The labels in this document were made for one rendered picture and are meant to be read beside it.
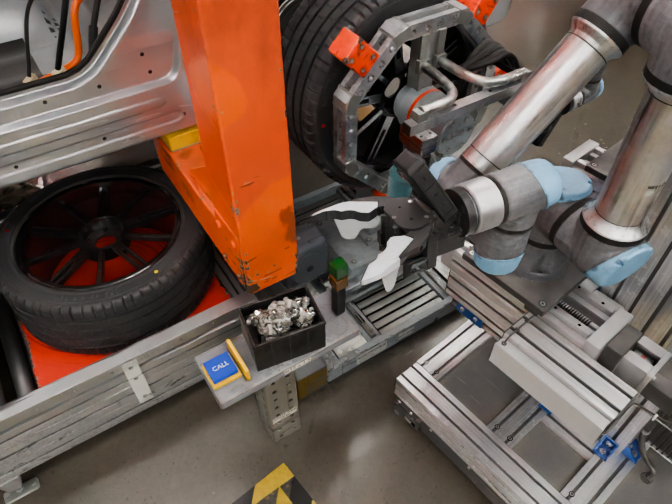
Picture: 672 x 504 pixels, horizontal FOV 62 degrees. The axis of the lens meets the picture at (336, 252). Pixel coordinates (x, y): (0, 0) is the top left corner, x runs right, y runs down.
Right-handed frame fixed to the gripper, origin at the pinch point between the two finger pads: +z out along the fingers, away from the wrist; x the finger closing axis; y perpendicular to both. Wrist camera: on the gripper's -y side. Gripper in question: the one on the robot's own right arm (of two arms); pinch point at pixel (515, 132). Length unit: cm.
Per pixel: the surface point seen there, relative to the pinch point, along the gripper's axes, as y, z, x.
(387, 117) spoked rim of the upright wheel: -4.5, 19.0, -32.5
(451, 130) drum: 4.4, 18.9, -7.5
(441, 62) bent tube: 17.6, 13.8, -18.8
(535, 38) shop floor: -83, -202, -129
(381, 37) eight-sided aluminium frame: 25.8, 28.5, -26.9
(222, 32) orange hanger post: 44, 76, -18
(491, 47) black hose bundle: 21.2, 2.9, -12.0
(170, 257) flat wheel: -32, 91, -47
